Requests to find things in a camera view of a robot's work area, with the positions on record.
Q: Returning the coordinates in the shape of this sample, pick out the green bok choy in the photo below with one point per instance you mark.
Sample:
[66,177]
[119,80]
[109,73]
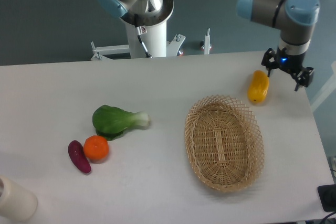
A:
[111,122]

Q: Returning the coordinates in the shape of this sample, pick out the cream cylindrical container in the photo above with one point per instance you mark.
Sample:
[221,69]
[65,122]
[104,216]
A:
[17,203]

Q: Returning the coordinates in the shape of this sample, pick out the woven wicker basket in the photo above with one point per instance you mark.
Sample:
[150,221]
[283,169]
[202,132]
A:
[224,143]

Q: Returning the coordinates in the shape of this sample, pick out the white post far right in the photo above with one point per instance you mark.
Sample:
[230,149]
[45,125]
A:
[325,91]

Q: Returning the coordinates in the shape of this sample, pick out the orange tangerine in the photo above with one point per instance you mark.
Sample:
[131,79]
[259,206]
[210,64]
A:
[96,148]

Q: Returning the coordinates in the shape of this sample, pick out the black device at table edge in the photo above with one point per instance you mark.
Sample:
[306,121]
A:
[327,197]

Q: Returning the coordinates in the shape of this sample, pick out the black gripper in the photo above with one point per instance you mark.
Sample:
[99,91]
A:
[288,63]

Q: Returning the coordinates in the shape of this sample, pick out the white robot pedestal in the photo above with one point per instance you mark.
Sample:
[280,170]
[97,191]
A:
[146,34]

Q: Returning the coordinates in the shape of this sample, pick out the purple sweet potato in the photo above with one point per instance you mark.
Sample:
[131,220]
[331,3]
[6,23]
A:
[77,156]

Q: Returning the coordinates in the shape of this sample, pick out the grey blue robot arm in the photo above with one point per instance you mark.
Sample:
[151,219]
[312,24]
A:
[295,19]

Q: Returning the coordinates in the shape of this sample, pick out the white frame bracket right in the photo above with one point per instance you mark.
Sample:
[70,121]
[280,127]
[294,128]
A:
[205,44]

